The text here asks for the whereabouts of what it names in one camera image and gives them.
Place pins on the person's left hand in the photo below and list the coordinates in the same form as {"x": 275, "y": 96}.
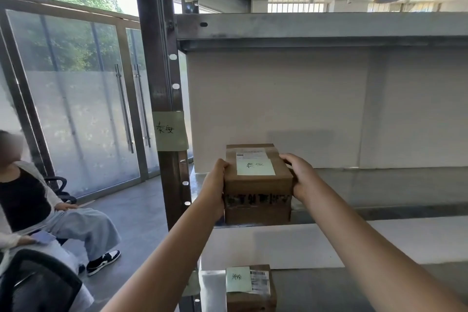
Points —
{"x": 214, "y": 191}

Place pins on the person's right hand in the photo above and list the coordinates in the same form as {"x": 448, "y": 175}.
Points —
{"x": 305, "y": 180}

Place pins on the small cardboard parcel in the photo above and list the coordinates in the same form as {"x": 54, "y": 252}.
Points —
{"x": 252, "y": 300}

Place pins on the grey metal shelving rack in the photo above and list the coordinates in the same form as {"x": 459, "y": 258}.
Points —
{"x": 292, "y": 30}

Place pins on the person's right forearm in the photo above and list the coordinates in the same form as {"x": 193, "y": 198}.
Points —
{"x": 384, "y": 260}

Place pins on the person's left forearm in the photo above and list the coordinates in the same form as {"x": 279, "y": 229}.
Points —
{"x": 164, "y": 268}

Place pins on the frosted glass door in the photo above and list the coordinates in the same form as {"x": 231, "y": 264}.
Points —
{"x": 80, "y": 110}
{"x": 146, "y": 103}

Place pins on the black office chair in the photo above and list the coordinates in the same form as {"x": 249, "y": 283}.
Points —
{"x": 55, "y": 268}
{"x": 64, "y": 194}

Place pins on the barred window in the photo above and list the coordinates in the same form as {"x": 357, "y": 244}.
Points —
{"x": 296, "y": 7}

